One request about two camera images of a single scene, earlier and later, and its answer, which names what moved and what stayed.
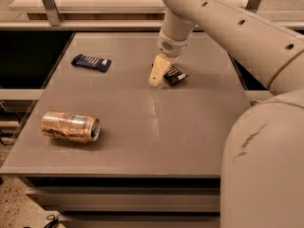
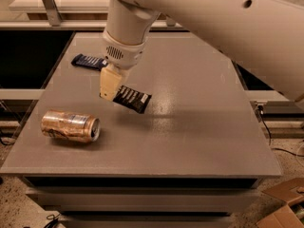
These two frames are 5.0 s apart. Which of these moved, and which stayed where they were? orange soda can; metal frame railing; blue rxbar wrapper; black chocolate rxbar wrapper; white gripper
Moved: black chocolate rxbar wrapper; white gripper
Stayed: orange soda can; metal frame railing; blue rxbar wrapper
